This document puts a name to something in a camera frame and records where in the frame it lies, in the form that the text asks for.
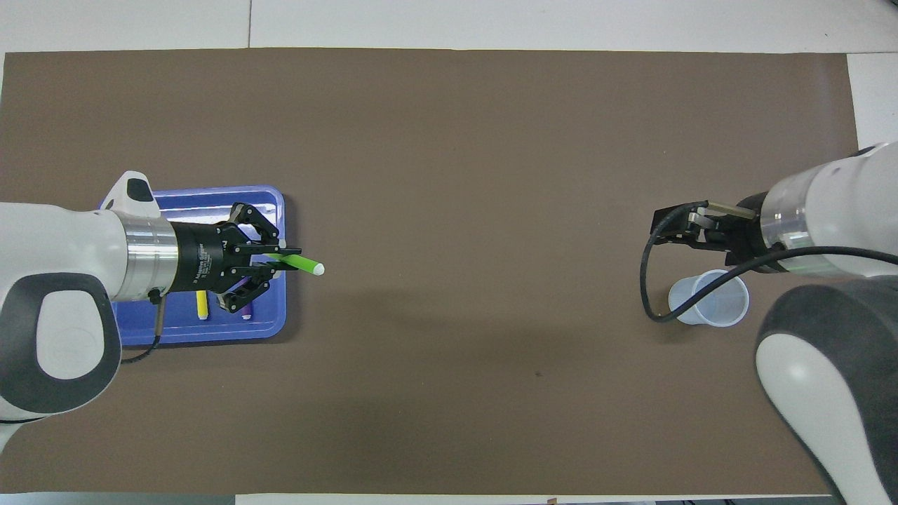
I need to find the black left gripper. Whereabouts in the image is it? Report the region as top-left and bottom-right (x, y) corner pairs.
(168, 203), (303, 315)

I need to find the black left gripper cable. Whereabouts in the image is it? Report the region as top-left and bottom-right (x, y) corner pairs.
(119, 291), (166, 364)

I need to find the blue plastic tray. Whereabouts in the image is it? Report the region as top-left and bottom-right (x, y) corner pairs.
(97, 185), (287, 346)

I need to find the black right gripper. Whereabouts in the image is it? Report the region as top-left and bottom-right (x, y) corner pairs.
(652, 192), (773, 267)

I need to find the brown table mat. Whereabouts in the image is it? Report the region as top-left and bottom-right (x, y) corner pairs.
(0, 48), (896, 496)

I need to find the translucent plastic cup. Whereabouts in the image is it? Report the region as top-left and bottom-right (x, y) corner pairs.
(668, 269), (750, 328)

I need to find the green pen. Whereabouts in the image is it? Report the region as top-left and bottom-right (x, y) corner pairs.
(265, 253), (326, 277)

